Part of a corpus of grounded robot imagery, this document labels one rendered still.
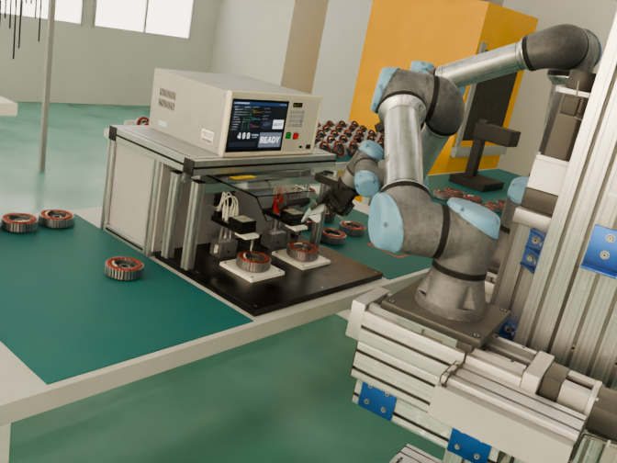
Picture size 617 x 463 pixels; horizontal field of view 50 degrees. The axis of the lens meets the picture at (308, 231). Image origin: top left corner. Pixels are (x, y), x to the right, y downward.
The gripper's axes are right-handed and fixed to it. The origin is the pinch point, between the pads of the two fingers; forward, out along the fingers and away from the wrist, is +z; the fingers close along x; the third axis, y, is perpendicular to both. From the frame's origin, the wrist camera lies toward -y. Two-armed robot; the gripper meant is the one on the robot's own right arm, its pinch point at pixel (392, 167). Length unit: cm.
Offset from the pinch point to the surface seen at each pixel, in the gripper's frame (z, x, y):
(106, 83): 86, 414, -603
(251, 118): -9, -33, -37
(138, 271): 37, -70, -42
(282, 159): 4.5, -18.8, -31.9
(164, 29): 8, 497, -589
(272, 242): 36, -14, -33
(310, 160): 5.3, -3.9, -29.6
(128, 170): 16, -50, -70
